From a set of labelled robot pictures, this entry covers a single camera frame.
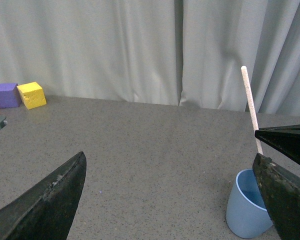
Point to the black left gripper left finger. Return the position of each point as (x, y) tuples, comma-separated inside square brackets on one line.
[(47, 210)]

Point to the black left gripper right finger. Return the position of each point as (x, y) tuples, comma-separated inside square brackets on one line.
[(280, 191)]

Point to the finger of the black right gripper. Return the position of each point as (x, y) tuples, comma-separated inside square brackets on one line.
[(285, 139)]

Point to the white chopstick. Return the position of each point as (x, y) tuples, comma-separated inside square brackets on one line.
[(249, 97)]

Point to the blue plastic cup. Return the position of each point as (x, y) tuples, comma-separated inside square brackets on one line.
[(246, 214)]

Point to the yellow foam cube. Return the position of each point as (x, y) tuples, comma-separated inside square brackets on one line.
[(32, 95)]

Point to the purple foam cube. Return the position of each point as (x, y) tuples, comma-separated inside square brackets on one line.
[(9, 95)]

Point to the grey-green curtain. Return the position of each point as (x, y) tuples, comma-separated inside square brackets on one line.
[(173, 52)]

